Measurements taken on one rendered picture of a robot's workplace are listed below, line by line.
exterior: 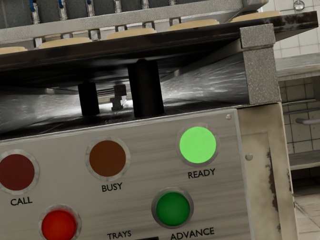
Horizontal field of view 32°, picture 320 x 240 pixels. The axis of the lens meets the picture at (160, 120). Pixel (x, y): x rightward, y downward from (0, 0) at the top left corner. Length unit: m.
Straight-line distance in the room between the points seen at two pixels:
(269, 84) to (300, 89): 4.07
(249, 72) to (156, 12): 0.77
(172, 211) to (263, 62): 0.15
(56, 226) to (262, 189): 0.19
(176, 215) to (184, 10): 0.82
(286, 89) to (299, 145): 0.46
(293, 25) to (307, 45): 4.07
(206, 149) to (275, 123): 0.08
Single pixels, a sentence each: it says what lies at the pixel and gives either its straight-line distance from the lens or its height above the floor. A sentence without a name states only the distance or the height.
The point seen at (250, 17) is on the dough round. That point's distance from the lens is 0.53.
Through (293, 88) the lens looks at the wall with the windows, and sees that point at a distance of 4.55.
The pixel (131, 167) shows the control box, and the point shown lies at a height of 0.80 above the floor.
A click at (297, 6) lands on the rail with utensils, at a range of 4.60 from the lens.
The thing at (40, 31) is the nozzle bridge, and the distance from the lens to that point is 1.26.
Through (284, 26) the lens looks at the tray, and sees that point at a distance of 0.51.
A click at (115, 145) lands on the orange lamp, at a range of 0.49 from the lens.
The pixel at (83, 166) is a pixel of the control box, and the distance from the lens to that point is 0.49.
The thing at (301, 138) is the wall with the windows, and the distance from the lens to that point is 4.59.
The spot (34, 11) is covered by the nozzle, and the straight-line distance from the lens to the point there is 1.28.
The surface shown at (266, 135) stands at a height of 0.81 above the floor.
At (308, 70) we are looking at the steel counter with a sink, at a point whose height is 0.85.
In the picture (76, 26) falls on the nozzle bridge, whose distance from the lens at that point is 1.26.
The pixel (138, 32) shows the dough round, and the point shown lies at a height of 0.92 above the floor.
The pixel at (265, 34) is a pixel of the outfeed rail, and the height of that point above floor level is 0.90.
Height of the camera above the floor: 0.86
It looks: 3 degrees down
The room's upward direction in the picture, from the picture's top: 8 degrees counter-clockwise
